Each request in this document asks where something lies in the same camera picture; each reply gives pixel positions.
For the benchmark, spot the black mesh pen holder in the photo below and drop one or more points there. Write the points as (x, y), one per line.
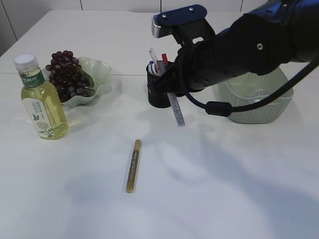
(158, 101)

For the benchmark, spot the blue safety scissors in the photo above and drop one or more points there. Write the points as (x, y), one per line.
(151, 68)

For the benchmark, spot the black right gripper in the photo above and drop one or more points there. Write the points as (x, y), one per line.
(198, 67)

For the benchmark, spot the clear plastic ruler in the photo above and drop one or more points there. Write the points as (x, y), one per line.
(153, 55)

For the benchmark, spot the gold glitter pen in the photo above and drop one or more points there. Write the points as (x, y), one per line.
(133, 169)

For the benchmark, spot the purple artificial grape bunch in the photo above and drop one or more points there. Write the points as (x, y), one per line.
(68, 77)

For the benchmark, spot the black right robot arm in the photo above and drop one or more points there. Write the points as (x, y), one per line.
(278, 32)

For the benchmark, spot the yellow tea drink bottle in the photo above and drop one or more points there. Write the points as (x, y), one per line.
(40, 99)

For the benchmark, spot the clear plastic sheet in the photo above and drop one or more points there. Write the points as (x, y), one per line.
(256, 93)

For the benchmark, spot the green plastic woven basket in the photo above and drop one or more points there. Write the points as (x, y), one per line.
(234, 91)

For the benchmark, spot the red marker pen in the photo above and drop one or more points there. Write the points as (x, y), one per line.
(164, 58)

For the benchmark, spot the pink purple safety scissors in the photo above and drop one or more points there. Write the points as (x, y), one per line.
(156, 68)

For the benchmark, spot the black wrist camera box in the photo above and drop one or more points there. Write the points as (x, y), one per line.
(184, 24)

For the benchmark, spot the silver glitter pen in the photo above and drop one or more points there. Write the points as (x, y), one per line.
(173, 100)

